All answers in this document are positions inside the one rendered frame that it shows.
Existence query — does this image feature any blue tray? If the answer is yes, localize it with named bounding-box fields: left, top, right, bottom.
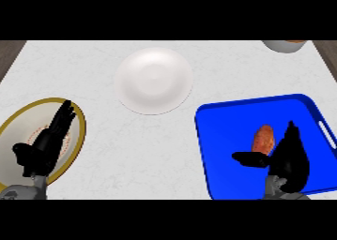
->
left=193, top=93, right=337, bottom=201

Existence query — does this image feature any gold-rimmed white plate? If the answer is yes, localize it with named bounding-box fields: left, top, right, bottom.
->
left=0, top=97, right=87, bottom=194

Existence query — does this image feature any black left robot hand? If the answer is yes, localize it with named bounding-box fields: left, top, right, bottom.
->
left=12, top=99, right=78, bottom=178

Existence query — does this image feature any grey cup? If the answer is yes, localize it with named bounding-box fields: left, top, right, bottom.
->
left=260, top=40, right=309, bottom=54

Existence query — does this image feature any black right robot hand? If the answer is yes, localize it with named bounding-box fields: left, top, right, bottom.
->
left=230, top=120, right=310, bottom=194

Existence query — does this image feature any orange sweet potato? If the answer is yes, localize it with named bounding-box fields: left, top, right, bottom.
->
left=251, top=124, right=276, bottom=156

